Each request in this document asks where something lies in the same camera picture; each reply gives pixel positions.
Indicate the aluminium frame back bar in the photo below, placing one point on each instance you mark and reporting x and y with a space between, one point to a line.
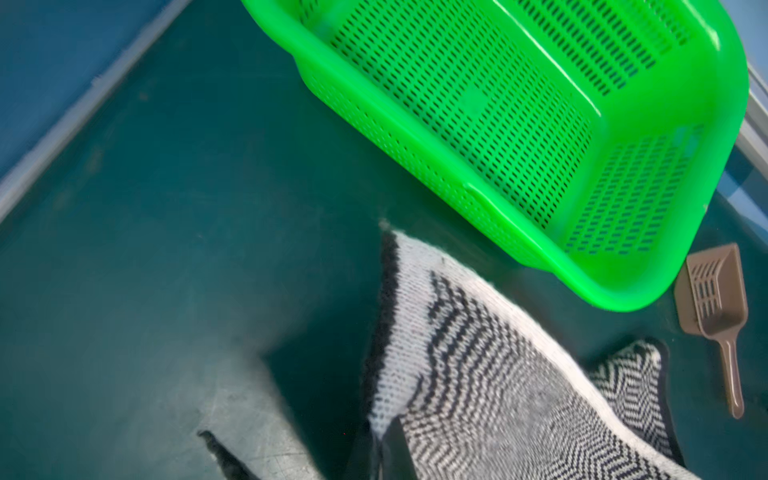
752 138

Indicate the brown plastic litter scoop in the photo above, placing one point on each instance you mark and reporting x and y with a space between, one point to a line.
711 302

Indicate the green plastic basket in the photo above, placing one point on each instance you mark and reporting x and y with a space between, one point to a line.
584 138

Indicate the black white knitted scarf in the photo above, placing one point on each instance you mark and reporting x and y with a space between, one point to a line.
454 381

